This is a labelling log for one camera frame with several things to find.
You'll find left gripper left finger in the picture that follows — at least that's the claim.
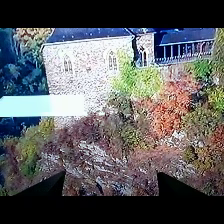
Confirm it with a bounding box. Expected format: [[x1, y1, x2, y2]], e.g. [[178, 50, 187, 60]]
[[20, 170, 67, 197]]

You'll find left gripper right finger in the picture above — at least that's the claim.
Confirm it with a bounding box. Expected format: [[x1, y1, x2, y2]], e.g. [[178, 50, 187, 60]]
[[156, 171, 208, 197]]

